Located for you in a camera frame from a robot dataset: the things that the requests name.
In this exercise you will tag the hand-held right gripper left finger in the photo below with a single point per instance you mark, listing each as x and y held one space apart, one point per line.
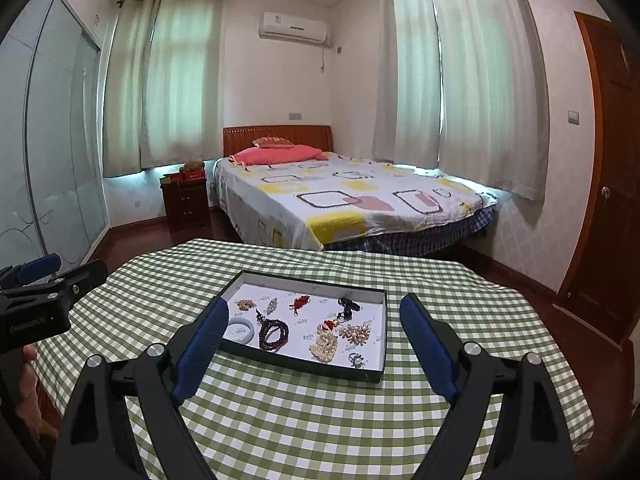
200 355

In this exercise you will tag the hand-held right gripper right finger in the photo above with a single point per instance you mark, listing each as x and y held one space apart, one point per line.
430 350

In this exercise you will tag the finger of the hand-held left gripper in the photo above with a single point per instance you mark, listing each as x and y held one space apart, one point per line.
87 275
42 263

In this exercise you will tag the silver brooch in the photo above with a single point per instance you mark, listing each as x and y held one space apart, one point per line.
271 305

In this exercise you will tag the red flower charm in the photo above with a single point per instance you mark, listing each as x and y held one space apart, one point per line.
330 323

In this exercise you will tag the small red knot charm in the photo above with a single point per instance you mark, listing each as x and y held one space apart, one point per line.
300 302

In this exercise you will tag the green tray with white lining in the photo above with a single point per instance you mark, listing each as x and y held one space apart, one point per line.
310 290

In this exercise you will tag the person's left hand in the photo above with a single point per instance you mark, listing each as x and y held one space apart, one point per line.
29 385

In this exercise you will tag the white jade bangle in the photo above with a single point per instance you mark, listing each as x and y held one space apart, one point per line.
247 335

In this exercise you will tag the glass door wardrobe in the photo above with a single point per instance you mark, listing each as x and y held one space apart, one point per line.
50 160

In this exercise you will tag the green checkered tablecloth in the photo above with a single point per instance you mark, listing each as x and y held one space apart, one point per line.
300 420

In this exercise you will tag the dark wooden nightstand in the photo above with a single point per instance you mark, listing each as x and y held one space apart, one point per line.
185 205

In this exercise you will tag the red box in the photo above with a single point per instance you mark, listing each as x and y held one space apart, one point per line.
192 176

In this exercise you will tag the brown plush toy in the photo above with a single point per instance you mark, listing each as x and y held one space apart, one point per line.
192 165

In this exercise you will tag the patterned white bed sheet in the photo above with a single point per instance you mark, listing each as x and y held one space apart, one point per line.
350 195

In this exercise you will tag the white curtain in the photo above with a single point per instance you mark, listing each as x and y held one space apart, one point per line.
185 75
490 75
130 85
405 70

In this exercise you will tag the pink pillow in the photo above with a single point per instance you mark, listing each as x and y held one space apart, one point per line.
280 155

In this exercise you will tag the small orange patterned pillow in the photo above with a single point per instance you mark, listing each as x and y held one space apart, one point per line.
272 141

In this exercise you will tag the silver door knob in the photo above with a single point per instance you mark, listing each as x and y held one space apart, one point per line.
605 194

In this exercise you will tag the wooden bed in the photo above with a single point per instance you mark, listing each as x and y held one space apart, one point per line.
300 135

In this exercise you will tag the brown wooden door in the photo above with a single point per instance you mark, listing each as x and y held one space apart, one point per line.
610 160

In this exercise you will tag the white air conditioner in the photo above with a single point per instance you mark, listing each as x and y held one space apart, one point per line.
295 27

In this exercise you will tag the wall light switch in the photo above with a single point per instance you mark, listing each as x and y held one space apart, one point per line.
573 117

